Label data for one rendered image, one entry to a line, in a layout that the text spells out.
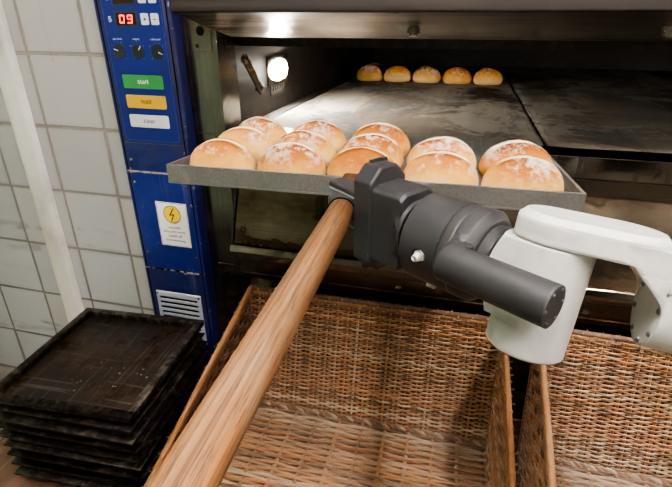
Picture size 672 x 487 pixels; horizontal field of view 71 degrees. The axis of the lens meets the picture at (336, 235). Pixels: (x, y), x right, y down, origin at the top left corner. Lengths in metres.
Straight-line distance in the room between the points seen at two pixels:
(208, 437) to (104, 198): 1.00
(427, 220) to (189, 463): 0.28
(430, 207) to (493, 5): 0.35
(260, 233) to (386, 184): 0.57
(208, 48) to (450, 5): 0.47
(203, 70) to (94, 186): 0.41
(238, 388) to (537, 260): 0.24
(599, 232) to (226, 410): 0.28
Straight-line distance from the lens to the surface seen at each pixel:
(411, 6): 0.71
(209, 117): 1.01
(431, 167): 0.62
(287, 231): 1.00
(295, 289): 0.36
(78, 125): 1.20
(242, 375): 0.29
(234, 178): 0.67
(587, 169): 0.91
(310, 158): 0.65
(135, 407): 0.92
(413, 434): 1.10
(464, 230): 0.42
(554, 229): 0.39
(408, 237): 0.44
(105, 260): 1.31
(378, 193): 0.48
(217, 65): 0.98
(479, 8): 0.71
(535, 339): 0.41
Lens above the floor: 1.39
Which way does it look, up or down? 25 degrees down
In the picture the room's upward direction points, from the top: straight up
